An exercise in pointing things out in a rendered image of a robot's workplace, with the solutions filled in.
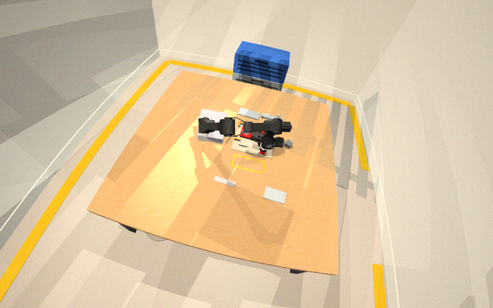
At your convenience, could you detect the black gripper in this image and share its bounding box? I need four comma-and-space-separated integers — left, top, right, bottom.
250, 131, 284, 148

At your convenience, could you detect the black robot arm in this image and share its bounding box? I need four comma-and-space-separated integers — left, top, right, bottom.
198, 117, 292, 149

